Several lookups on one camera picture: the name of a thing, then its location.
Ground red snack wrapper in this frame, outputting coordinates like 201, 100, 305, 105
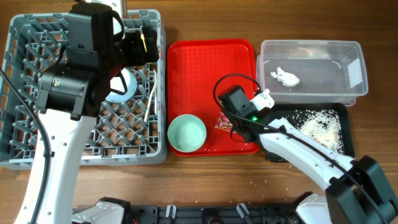
215, 112, 233, 131

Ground cream plastic spoon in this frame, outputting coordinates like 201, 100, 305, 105
144, 81, 157, 123

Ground light blue bowl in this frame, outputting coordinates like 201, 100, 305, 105
106, 68, 137, 103

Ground cream plastic fork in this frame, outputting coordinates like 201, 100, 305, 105
152, 70, 159, 116

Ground white tissue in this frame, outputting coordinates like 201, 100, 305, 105
270, 67, 300, 87

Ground green bowl with food scraps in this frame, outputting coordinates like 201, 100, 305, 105
167, 114, 207, 153

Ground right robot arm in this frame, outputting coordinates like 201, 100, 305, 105
213, 85, 397, 223

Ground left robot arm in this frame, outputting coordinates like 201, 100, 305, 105
16, 1, 159, 223

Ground grey dishwasher rack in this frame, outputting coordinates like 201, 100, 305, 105
1, 9, 167, 170

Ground red plastic tray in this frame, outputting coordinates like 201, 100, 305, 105
166, 39, 259, 157

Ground clear plastic bin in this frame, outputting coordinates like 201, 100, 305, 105
257, 40, 369, 106

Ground spilled rice food scraps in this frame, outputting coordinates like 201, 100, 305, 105
281, 110, 344, 154

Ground black plastic tray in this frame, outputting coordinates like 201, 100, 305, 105
263, 103, 355, 157

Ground right black cable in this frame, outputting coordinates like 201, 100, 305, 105
213, 73, 388, 224

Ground black cable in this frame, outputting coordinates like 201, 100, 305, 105
213, 73, 388, 224
0, 68, 52, 224

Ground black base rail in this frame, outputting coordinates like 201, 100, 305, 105
71, 203, 299, 224

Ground left black cable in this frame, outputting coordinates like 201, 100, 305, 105
0, 68, 52, 224

